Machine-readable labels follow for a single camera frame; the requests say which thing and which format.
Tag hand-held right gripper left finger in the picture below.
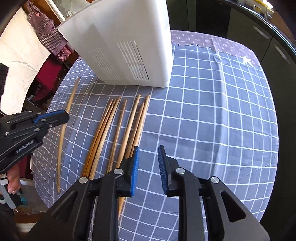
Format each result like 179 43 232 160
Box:
25 146 140 241

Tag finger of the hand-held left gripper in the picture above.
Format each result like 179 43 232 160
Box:
32 110 70 130

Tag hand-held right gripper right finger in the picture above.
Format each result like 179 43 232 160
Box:
158 145 271 241

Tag pale curved bamboo chopstick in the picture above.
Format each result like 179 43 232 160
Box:
57 77 80 194

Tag bunch of wooden chopsticks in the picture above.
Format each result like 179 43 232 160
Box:
82 94 151 218

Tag white plastic utensil holder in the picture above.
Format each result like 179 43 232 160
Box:
57 0 174 88

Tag person's left hand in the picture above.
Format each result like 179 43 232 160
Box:
7 165 22 194

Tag red wooden chair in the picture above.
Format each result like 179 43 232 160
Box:
35 56 70 100

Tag blue-grey checked tablecloth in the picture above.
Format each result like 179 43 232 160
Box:
32 43 279 241

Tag white hanging sheet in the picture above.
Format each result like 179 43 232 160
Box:
0 9 51 115

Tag checked purple apron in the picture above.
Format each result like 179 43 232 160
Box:
26 0 74 62

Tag grey star-patterned cloth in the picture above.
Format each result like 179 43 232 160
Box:
170 30 260 67

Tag green base kitchen cabinets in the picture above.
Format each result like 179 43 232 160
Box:
166 0 296 77

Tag dark stone countertop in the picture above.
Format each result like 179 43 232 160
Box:
217 0 296 50

